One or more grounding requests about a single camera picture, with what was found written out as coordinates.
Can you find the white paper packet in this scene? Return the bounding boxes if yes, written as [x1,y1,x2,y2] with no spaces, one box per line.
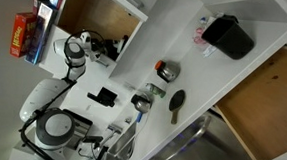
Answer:
[202,44,218,59]

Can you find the curved steel handle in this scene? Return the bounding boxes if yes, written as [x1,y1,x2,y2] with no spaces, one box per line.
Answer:
[145,109,213,160]

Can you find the grey metal stand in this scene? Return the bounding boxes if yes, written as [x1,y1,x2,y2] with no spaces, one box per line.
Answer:
[102,119,139,160]

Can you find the black plastic bin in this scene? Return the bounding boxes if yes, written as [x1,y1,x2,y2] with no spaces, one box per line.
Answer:
[199,12,257,62]

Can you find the dark object in cupboard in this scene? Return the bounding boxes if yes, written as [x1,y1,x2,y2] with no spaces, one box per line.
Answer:
[121,34,130,45]

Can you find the metal drawer handle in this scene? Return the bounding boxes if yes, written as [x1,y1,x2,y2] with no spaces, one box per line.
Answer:
[94,58,111,69]

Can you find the stainless steel appliance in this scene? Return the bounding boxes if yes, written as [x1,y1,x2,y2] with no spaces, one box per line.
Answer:
[144,105,260,160]

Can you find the wooden board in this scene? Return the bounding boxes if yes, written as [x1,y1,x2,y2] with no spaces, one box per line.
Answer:
[208,42,287,160]

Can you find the pink packaged items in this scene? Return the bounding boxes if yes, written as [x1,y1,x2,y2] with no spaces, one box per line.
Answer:
[191,25,209,47]

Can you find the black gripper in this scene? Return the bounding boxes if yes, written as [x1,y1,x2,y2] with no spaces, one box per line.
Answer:
[98,34,127,61]

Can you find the black table tennis paddle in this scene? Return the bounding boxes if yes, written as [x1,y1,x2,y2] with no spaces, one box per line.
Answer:
[167,88,187,126]

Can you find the blue purple board game box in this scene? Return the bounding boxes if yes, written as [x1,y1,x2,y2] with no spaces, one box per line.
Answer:
[24,2,59,68]

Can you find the white cupboard wooden interior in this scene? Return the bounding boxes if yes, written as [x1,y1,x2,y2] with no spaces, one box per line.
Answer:
[37,0,150,92]

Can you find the dark red board game box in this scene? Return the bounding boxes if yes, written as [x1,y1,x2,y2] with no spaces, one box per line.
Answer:
[31,0,52,18]

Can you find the blue pen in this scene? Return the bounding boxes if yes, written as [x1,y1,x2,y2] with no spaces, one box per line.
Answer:
[136,112,144,124]

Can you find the glass coffee pot orange lid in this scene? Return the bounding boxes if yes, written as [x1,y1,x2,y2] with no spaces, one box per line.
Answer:
[153,59,182,84]

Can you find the black camera on stand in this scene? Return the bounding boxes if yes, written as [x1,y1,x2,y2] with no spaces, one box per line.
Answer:
[86,85,119,108]

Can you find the steel coffee pot black handle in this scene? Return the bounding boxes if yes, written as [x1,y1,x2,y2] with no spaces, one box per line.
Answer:
[129,90,154,116]

